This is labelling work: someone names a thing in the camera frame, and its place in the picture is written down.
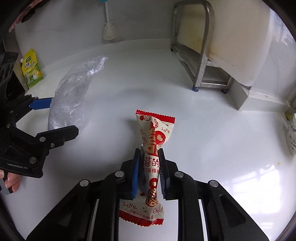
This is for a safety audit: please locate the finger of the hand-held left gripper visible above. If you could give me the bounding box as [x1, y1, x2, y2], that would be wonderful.
[7, 125, 79, 154]
[5, 94, 53, 123]

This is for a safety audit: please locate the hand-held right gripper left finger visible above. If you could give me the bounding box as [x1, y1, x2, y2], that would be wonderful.
[26, 148, 141, 241]

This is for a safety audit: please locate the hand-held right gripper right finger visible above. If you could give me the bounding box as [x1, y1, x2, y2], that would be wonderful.
[158, 148, 270, 241]

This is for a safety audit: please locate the clear plastic bag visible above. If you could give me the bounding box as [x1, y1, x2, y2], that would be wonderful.
[48, 56, 109, 131]

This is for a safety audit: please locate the red white snack wrapper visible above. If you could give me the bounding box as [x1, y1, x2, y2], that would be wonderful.
[118, 109, 176, 227]

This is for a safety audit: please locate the person's left hand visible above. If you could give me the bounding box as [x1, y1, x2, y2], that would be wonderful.
[0, 170, 22, 193]

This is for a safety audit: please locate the green yellow seasoning pouch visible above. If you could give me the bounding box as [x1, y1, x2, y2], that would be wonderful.
[21, 49, 44, 90]

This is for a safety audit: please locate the orange waffle cloth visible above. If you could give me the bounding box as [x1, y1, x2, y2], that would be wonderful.
[9, 0, 50, 33]

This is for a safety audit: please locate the metal cutting board rack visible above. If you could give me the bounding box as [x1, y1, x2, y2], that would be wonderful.
[171, 0, 233, 93]

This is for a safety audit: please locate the floral ceramic bowl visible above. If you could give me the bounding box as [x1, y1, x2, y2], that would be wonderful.
[285, 111, 296, 156]

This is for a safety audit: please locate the white cutting board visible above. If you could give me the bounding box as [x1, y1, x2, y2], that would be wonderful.
[178, 0, 289, 88]

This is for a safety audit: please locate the white bottle brush blue handle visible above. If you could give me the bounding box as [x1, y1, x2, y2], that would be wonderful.
[99, 0, 118, 41]

